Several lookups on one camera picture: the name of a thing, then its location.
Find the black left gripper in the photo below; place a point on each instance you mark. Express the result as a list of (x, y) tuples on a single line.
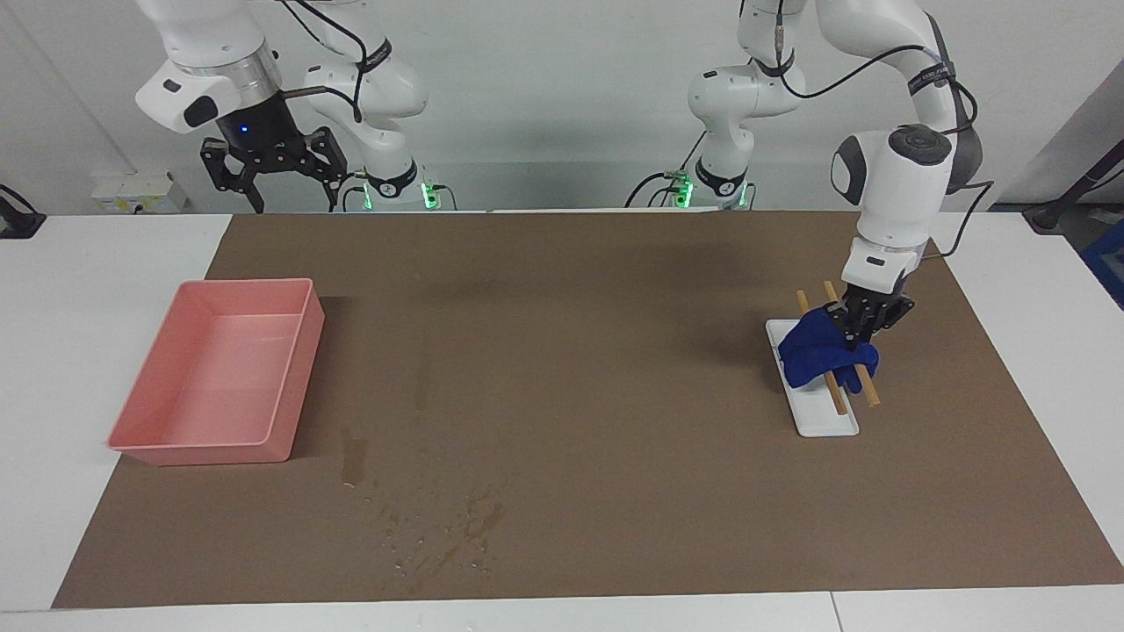
[(878, 307)]

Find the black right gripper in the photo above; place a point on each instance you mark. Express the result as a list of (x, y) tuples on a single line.
[(263, 132)]

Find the blue towel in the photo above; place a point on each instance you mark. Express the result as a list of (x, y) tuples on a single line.
[(812, 351)]

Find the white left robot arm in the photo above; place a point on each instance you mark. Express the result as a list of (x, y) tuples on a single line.
[(896, 175)]

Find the white towel rack wooden rods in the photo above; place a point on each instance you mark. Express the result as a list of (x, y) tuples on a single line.
[(821, 421)]

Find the black stand leg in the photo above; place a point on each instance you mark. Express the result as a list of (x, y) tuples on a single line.
[(1049, 215)]

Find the pink plastic bin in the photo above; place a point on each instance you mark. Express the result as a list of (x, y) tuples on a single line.
[(211, 377)]

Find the blue crate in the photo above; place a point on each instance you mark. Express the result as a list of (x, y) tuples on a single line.
[(1108, 263)]

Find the brown table mat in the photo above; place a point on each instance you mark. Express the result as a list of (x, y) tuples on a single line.
[(571, 351)]

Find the white wall socket box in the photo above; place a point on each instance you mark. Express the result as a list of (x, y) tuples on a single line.
[(140, 193)]

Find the black clamp mount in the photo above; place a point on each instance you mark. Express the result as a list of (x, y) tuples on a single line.
[(18, 224)]

